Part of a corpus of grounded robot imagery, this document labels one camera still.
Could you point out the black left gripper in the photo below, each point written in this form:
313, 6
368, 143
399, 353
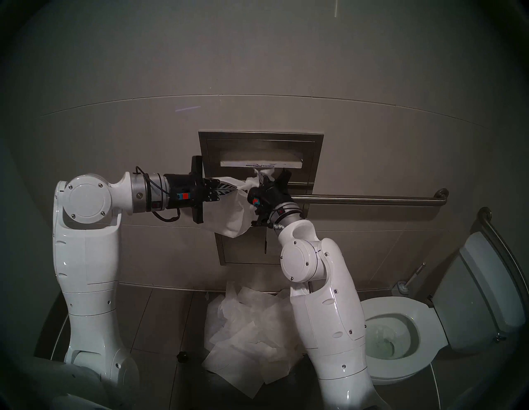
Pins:
182, 190

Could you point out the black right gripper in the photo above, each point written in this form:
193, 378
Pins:
270, 198

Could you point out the paper seat cover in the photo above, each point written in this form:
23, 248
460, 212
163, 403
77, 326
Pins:
227, 215

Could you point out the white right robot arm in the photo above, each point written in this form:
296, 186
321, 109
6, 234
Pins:
330, 310

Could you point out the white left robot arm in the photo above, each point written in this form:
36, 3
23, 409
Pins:
86, 268

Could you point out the pile of paper seat covers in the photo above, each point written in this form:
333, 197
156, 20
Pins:
248, 330

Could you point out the white toilet brush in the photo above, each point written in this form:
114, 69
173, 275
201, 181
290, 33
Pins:
400, 288

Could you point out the white toilet seat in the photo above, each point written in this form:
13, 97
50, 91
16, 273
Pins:
396, 305

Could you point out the white toilet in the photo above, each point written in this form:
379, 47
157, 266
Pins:
475, 297

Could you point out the long steel grab bar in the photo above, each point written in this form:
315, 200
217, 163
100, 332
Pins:
372, 199

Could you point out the small black knob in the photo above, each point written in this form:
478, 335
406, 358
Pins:
182, 357

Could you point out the short steel grab bar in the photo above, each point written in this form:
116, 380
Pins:
483, 213

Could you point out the stainless steel wall dispenser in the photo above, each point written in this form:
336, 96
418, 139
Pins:
239, 252

